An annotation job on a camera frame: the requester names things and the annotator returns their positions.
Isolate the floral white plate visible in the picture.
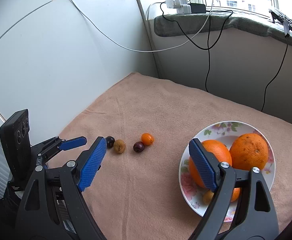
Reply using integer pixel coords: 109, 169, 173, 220
179, 121, 275, 217

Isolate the tiny kumquat orange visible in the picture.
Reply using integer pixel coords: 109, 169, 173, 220
141, 133, 155, 146

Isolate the green windowsill cloth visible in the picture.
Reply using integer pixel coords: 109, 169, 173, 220
154, 13, 292, 46

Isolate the black device on sill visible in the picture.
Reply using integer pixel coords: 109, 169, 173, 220
268, 8, 292, 37

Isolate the pink towel cloth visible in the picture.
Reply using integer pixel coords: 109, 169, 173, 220
60, 73, 292, 239

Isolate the medium mandarin with stem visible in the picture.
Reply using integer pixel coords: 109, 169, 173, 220
230, 188, 241, 203

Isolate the black cable right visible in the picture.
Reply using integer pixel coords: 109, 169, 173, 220
260, 33, 290, 113

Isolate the large smooth orange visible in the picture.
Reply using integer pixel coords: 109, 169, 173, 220
188, 138, 233, 191

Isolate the white cable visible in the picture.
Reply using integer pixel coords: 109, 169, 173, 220
63, 0, 216, 53

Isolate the black power adapter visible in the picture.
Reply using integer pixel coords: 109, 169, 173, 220
188, 3, 207, 14

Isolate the white power strip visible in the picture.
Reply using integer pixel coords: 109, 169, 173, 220
165, 0, 192, 15

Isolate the large rough orange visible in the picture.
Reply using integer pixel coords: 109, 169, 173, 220
229, 133, 268, 171

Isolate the black cable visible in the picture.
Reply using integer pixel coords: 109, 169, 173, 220
159, 0, 234, 93
260, 33, 290, 113

